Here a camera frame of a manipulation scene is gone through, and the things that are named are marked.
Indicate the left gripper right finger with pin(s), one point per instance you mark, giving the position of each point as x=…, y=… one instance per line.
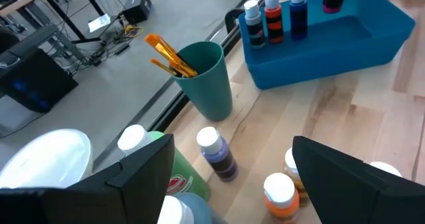
x=358, y=197

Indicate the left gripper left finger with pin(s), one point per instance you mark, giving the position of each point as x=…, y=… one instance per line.
x=99, y=197

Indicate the pink paint bottle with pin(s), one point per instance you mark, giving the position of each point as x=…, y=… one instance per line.
x=386, y=168

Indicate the yellow paint bottle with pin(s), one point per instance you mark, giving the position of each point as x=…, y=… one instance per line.
x=291, y=179

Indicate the tall black bottle white cap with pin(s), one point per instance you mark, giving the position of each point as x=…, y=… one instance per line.
x=176, y=212

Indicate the orange paint bottle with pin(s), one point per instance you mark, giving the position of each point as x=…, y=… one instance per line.
x=280, y=190

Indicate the purple paint bottle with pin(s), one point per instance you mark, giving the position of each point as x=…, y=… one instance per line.
x=220, y=157

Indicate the blue plastic bin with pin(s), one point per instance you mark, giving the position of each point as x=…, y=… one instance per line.
x=332, y=58

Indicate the thin pointed paintbrush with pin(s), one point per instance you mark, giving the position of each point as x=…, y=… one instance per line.
x=182, y=70

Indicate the green plastic cup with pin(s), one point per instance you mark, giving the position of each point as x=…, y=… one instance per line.
x=209, y=91

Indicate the blue paint bottle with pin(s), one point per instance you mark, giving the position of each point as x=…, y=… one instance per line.
x=299, y=18

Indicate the red paint bottle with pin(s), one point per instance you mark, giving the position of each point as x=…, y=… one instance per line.
x=274, y=21

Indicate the small dark paint bottle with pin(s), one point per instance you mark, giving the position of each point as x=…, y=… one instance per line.
x=255, y=28

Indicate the tall green paint bottle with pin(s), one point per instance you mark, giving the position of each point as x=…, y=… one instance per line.
x=189, y=177

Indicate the dark computer case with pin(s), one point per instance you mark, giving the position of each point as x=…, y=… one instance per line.
x=33, y=81

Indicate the grey metal rack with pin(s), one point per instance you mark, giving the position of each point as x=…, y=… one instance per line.
x=36, y=38

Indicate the white paper sheet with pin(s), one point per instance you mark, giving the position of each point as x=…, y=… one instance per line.
x=99, y=23

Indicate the dark box white label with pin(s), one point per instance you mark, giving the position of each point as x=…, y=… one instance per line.
x=137, y=6

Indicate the black frame bracket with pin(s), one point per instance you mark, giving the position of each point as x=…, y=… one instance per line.
x=229, y=19

